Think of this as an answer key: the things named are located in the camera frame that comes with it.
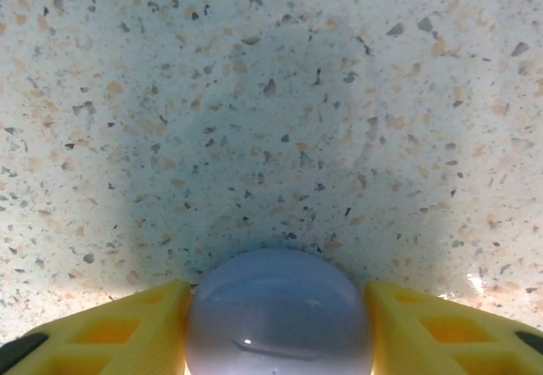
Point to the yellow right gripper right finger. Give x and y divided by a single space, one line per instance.
449 341

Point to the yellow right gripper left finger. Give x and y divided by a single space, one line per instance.
93 341

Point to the purple charging case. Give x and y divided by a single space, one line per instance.
275 320

